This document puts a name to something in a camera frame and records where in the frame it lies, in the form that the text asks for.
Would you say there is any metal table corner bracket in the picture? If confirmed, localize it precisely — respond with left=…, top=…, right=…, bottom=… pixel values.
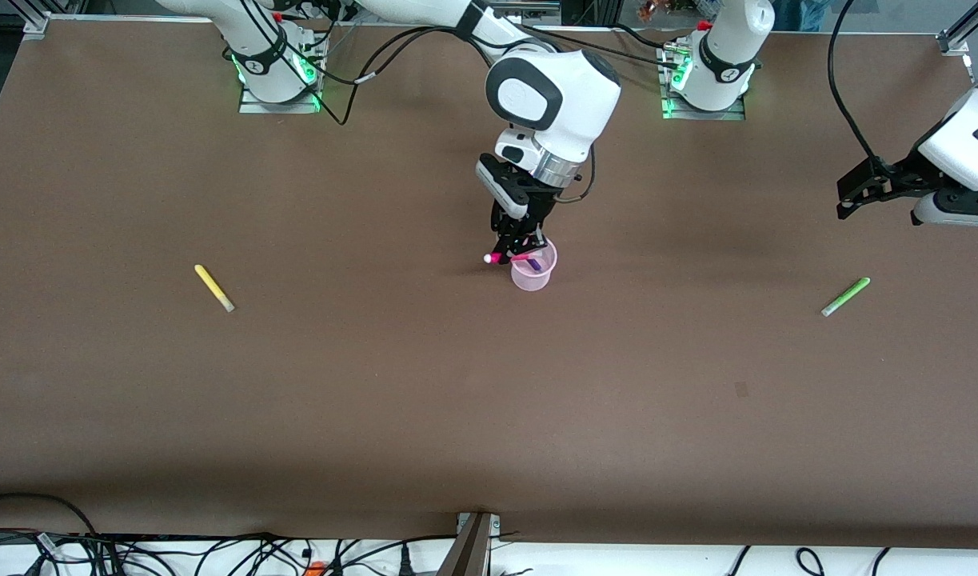
left=13, top=0, right=52, bottom=38
left=936, top=16, right=977, bottom=57

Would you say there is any black cable to arm base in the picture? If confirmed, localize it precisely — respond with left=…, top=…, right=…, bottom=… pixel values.
left=537, top=24, right=681, bottom=71

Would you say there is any yellow marker pen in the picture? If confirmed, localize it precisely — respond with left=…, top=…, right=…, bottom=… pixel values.
left=194, top=264, right=237, bottom=314

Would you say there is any thick black floor cable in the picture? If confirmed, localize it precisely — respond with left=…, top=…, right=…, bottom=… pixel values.
left=0, top=492, right=98, bottom=538

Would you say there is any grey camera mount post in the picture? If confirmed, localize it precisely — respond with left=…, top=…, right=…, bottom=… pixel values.
left=437, top=512, right=502, bottom=576

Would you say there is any pink plastic pen holder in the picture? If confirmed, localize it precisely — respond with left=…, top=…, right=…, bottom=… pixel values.
left=510, top=238, right=559, bottom=292

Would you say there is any green marker pen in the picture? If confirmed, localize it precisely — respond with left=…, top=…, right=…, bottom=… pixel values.
left=821, top=277, right=872, bottom=318

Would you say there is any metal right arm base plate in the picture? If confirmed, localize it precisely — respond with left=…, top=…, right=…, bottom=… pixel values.
left=239, top=32, right=324, bottom=114

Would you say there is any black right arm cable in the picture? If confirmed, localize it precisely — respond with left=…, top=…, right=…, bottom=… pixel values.
left=253, top=0, right=489, bottom=126

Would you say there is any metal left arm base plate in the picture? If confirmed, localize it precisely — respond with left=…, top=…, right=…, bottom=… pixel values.
left=661, top=44, right=747, bottom=121

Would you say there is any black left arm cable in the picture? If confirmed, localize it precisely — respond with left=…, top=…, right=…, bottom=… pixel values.
left=827, top=0, right=881, bottom=165

